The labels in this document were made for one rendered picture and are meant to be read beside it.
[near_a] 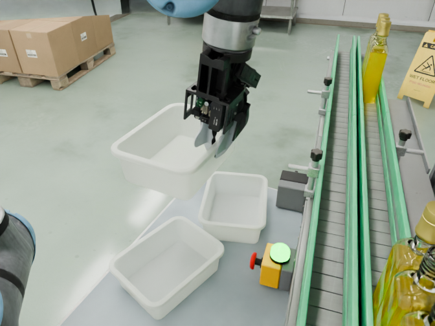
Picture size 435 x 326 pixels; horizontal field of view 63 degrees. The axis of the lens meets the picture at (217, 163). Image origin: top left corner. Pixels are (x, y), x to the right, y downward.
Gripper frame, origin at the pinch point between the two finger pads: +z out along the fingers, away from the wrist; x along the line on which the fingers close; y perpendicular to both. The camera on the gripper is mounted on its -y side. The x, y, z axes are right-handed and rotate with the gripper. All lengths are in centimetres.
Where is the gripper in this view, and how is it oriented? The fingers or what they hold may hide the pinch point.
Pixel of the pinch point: (216, 148)
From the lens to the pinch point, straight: 64.9
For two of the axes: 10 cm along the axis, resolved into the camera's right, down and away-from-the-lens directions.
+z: -1.3, 7.7, 6.3
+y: -4.3, 5.3, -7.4
